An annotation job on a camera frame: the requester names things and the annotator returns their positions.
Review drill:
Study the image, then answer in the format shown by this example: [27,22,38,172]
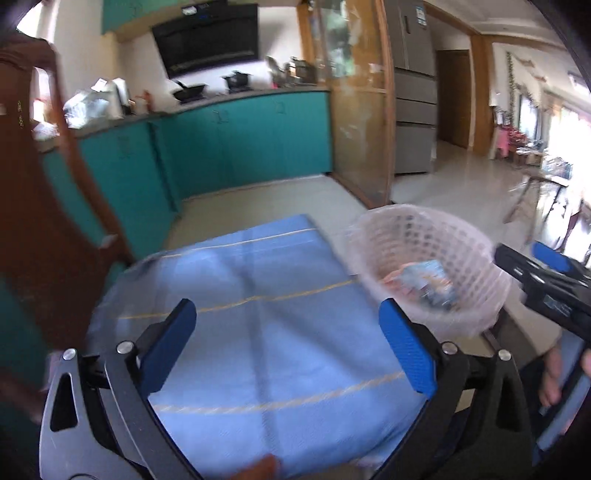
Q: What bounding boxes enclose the person's right hand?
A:
[538,346,564,409]

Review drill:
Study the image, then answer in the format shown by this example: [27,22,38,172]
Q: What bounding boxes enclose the white plastic lattice basket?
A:
[346,203,512,337]

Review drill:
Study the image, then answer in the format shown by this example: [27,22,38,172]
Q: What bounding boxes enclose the blue denim trousers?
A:
[519,355,561,462]

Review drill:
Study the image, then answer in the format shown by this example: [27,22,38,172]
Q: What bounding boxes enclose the green wall garland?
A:
[505,51,546,116]

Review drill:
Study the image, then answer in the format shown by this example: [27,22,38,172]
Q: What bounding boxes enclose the black wok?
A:
[172,79,208,103]

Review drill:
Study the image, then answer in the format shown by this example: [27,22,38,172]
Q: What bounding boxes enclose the blue striped cloth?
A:
[88,213,428,480]

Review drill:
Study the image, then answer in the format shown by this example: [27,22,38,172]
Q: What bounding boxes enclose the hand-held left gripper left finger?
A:
[39,298,199,480]

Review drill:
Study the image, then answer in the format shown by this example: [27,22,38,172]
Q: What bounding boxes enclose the long cardboard box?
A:
[404,260,459,309]

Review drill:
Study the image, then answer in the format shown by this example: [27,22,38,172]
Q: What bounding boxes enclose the carved wooden chair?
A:
[0,37,134,352]

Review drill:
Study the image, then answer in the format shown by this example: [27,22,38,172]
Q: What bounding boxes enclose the black range hood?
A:
[151,4,260,80]

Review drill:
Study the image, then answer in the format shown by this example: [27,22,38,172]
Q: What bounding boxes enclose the wooden door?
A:
[436,50,474,149]

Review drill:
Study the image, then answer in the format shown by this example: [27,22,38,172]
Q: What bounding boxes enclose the pink covered chairs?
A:
[492,106,546,162]

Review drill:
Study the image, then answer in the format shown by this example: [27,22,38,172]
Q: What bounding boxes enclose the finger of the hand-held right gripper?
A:
[531,241,591,279]
[494,244,591,297]

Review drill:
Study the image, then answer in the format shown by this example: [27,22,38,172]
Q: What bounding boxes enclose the steel pot lid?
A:
[265,55,284,86]

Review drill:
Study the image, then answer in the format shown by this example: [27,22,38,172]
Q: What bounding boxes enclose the etched glass sliding door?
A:
[298,0,395,208]

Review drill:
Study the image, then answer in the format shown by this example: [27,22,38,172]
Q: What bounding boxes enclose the teal base cabinets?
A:
[0,89,334,416]

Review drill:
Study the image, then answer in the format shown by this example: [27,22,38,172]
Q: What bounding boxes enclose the teal wall cabinets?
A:
[100,0,232,35]

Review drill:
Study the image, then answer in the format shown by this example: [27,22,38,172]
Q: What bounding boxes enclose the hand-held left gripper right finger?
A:
[369,298,536,480]

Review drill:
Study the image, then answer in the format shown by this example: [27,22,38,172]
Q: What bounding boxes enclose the black cooking pot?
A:
[222,70,256,90]

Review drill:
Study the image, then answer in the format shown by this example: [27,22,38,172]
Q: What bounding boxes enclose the grey refrigerator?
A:
[383,0,438,175]

